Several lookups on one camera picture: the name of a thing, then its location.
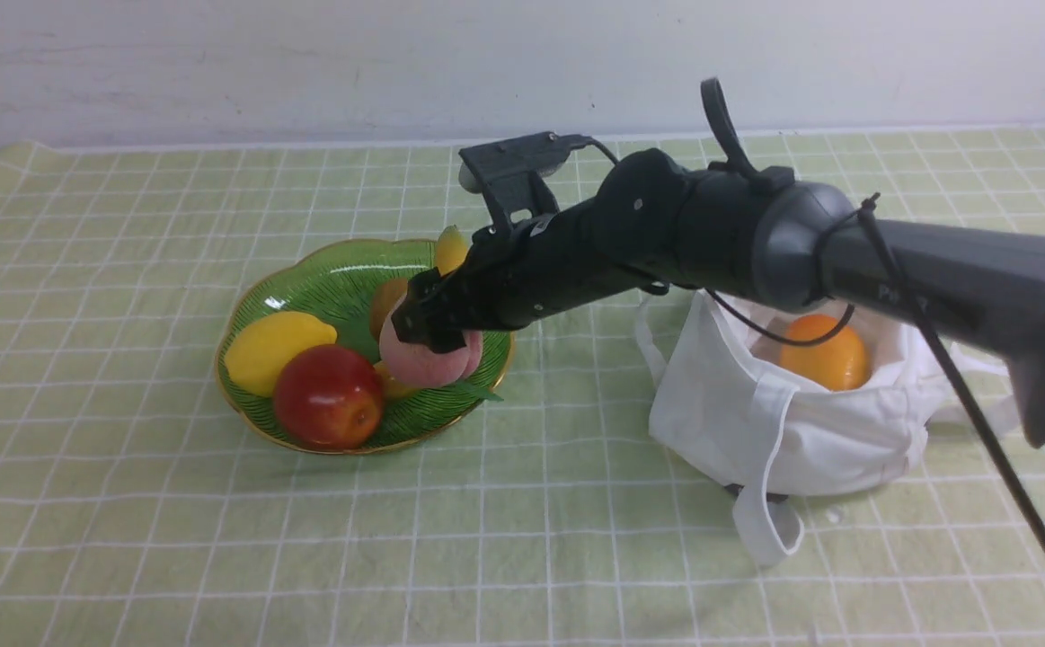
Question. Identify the orange mango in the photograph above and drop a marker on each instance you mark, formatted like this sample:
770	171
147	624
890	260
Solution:
841	363

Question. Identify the white cloth bag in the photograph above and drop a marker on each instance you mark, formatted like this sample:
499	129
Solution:
725	406

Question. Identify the brown kiwi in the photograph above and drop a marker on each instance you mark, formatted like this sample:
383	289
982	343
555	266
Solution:
383	302

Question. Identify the green checkered tablecloth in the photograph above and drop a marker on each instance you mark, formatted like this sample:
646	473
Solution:
136	509

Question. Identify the green leaf-shaped plate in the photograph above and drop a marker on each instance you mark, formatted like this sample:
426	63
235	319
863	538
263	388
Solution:
336	283

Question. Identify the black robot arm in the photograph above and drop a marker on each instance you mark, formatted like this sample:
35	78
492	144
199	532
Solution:
653	225

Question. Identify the red apple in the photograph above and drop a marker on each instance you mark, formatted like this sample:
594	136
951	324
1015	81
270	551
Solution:
330	398

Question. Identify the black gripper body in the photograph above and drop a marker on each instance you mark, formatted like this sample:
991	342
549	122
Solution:
546	265

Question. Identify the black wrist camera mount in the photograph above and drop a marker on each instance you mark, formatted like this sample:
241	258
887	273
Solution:
510	174

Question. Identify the yellow lemon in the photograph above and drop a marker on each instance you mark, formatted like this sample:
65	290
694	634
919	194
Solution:
257	355

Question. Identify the pink peach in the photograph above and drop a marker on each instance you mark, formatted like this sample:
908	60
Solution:
416	365

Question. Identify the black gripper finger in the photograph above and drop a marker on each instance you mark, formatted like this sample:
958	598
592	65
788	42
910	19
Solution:
411	326

